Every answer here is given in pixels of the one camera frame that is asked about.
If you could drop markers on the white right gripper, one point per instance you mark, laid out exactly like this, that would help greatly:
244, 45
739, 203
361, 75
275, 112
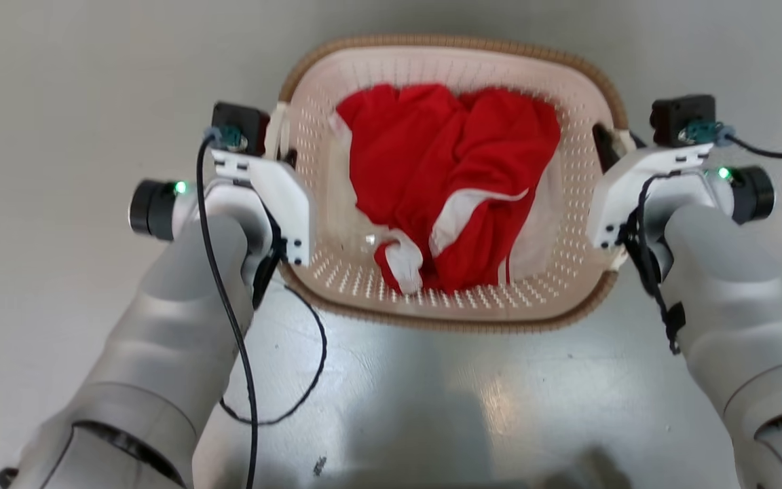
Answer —
615, 197

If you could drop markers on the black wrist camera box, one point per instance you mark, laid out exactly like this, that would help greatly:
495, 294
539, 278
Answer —
238, 122
679, 115

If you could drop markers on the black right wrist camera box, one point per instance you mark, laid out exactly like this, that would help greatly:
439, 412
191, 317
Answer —
679, 115

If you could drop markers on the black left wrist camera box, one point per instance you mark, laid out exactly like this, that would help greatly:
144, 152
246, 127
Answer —
238, 122

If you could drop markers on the red and white garment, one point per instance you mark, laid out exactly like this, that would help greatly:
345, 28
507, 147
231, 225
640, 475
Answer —
432, 170

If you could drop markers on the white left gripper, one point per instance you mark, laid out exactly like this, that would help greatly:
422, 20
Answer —
282, 197

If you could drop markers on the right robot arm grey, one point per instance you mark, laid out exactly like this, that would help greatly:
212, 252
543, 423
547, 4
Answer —
737, 305

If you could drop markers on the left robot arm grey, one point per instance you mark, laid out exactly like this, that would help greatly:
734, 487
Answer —
167, 339

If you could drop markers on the beige perforated laundry basket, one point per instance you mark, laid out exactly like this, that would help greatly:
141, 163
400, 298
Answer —
337, 272

